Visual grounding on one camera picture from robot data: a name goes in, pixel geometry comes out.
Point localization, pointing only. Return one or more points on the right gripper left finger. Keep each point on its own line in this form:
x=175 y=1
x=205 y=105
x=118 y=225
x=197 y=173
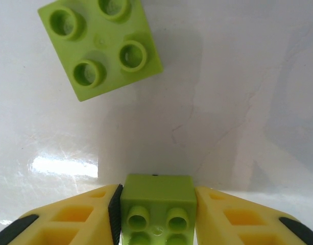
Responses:
x=69 y=224

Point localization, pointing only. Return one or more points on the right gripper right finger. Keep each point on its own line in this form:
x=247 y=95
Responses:
x=248 y=224

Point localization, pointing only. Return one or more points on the green square lego brick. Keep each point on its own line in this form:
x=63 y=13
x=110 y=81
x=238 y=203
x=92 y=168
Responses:
x=107 y=51
x=156 y=194

